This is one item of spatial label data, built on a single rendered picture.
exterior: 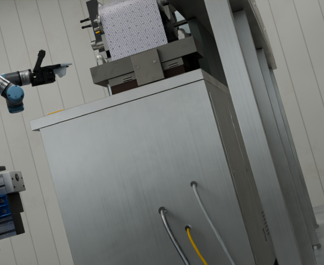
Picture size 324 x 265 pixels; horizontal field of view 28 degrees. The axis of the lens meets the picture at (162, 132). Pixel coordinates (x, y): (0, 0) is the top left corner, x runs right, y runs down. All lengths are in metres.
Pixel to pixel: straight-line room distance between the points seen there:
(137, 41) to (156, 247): 0.82
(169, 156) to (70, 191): 0.38
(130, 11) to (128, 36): 0.10
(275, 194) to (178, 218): 0.63
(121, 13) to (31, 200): 4.28
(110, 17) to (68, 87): 4.00
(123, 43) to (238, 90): 0.97
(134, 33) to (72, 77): 4.03
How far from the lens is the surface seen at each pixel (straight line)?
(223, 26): 1.78
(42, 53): 3.24
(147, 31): 2.62
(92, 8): 3.06
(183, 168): 2.28
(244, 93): 1.75
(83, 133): 2.38
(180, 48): 2.37
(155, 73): 2.36
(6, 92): 3.05
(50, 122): 2.43
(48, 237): 6.71
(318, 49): 6.36
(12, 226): 2.89
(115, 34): 2.65
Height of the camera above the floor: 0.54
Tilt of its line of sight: 5 degrees up
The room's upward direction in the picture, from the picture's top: 15 degrees counter-clockwise
